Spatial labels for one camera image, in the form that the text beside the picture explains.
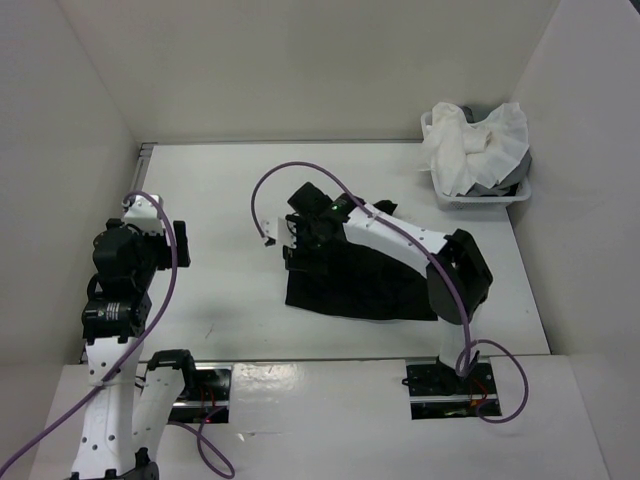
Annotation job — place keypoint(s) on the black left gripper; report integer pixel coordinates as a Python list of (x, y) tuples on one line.
[(160, 239)]

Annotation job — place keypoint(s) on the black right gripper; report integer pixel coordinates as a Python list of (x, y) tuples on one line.
[(298, 258)]

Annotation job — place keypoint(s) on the black pleated skirt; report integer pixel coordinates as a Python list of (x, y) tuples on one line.
[(361, 283)]

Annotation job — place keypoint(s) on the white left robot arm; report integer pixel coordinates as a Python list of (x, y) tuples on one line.
[(125, 415)]

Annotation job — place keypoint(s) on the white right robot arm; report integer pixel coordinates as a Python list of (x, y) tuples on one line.
[(458, 277)]

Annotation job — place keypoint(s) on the white crumpled cloth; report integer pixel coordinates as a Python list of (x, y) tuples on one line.
[(475, 147)]

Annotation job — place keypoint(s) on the white plastic laundry basket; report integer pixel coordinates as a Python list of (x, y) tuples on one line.
[(480, 200)]

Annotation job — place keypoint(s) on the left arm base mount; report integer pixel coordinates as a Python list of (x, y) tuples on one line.
[(208, 399)]

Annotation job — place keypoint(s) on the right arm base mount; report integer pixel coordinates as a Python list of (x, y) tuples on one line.
[(436, 392)]

